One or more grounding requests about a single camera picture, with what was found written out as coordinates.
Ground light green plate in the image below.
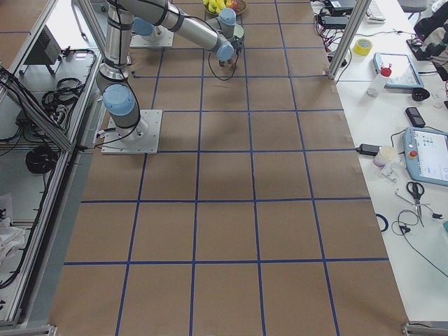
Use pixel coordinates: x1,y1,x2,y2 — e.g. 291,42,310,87
234,23,244,39

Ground red apple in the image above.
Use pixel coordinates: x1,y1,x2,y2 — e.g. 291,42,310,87
226,0,239,12

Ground brown wicker basket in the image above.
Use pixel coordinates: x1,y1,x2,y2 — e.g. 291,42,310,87
203,0,246,15

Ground black power adapter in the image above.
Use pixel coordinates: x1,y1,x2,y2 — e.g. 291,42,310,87
319,16,349,29

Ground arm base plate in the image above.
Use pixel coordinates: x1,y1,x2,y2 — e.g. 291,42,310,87
101,109,163,155
130,31,174,49

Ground blue teach pendant near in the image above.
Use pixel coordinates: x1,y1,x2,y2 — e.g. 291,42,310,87
402,127,447,186

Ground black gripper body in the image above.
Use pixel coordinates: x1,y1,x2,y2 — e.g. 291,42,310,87
233,38,244,53

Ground blue teach pendant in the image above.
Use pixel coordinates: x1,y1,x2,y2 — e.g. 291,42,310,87
372,52,424,90
402,127,447,186

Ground grey electronics box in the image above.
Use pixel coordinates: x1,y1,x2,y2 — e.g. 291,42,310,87
21,25,62,75

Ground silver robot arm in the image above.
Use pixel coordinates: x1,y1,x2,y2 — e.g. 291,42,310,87
133,9,237,41
97,1,236,131

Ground yellow banana bunch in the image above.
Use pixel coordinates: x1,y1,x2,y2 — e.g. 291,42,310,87
202,0,226,14

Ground aluminium frame post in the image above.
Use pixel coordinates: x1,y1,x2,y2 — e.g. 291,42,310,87
327,0,371,80

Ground small black power brick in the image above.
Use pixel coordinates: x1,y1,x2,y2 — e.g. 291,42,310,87
356,143,381,157

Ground black scissors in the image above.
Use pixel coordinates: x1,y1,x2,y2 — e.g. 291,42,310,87
406,181,425,226

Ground blue teach pendant far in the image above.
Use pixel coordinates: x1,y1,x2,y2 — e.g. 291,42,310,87
372,52,424,90

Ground yellow tape roll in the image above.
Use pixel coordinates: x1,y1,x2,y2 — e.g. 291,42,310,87
353,38,373,56

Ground black phone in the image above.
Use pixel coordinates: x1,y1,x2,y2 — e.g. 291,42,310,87
405,107,426,128

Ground paper cup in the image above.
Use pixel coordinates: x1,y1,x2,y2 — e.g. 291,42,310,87
373,146,398,167

